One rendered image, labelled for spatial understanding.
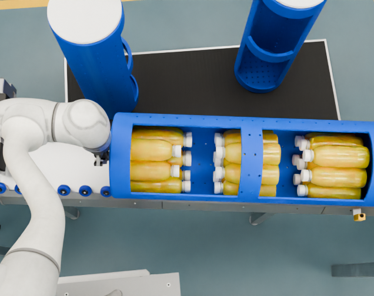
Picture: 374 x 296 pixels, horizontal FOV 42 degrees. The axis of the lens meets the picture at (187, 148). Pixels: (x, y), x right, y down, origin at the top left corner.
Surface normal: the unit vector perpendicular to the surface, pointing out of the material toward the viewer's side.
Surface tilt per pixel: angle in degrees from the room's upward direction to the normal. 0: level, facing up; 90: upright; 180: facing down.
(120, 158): 19
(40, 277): 52
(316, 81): 0
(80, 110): 3
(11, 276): 41
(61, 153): 0
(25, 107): 32
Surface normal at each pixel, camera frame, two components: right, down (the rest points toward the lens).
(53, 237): 0.76, -0.59
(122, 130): 0.04, -0.54
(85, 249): 0.03, -0.25
